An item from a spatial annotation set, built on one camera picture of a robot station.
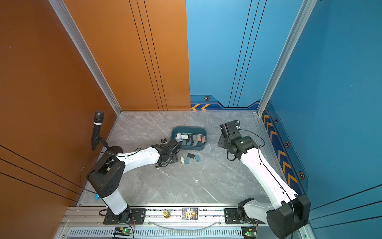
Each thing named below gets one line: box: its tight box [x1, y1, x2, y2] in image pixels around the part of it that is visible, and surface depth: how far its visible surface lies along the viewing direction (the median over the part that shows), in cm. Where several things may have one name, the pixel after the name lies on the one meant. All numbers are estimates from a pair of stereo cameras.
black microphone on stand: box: [91, 110, 105, 151], surface depth 80 cm
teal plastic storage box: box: [170, 125, 208, 151], surface depth 104 cm
